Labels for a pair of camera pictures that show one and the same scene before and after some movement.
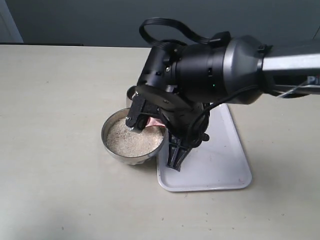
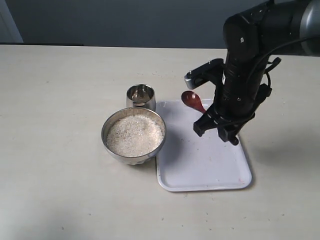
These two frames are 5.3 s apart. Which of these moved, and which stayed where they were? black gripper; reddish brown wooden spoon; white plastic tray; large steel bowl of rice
Moved: black gripper; reddish brown wooden spoon
Stayed: large steel bowl of rice; white plastic tray
